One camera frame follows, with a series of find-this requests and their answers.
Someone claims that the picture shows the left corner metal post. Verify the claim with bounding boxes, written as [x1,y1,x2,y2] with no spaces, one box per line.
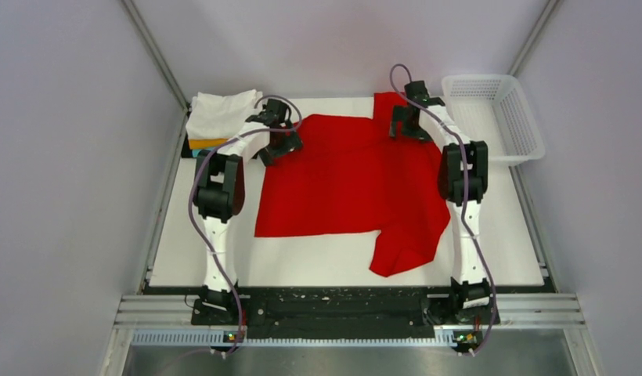
[120,0,189,113]

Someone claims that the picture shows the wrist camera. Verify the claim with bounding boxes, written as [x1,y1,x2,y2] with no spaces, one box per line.
[260,99,292,125]
[404,81,431,103]

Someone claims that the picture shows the black folded t shirt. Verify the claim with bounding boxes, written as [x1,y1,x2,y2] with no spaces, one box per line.
[180,104,194,159]

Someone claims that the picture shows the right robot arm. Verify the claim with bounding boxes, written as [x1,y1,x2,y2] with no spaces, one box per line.
[389,97,493,323]

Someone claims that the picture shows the white plastic basket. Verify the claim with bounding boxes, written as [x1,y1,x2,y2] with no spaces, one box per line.
[442,74,546,167]

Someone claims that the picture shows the yellow folded t shirt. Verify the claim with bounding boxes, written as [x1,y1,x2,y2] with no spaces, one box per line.
[188,139,228,150]

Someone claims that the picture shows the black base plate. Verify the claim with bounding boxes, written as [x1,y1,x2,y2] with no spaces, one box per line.
[191,287,499,340]

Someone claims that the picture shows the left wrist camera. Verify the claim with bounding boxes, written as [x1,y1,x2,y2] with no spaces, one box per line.
[260,99,292,125]

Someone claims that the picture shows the aluminium frame rail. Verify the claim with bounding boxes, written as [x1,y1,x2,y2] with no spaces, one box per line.
[114,294,585,348]

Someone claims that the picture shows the right corner metal post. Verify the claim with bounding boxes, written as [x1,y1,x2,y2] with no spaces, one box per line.
[507,0,564,77]

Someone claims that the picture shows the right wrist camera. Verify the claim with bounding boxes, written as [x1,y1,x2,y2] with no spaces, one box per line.
[404,81,431,103]

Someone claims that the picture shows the corner metal post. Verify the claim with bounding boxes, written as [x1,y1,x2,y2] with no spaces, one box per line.
[120,0,189,113]
[507,0,564,77]

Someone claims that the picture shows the teal folded t shirt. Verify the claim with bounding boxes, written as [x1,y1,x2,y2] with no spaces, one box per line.
[191,148,213,158]

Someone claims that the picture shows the white folded t shirt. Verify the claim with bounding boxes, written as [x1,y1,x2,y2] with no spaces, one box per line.
[186,89,263,140]

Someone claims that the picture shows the red t shirt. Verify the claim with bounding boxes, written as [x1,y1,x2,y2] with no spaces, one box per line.
[254,92,450,277]

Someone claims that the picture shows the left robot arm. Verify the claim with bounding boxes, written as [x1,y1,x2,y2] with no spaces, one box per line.
[188,99,302,324]

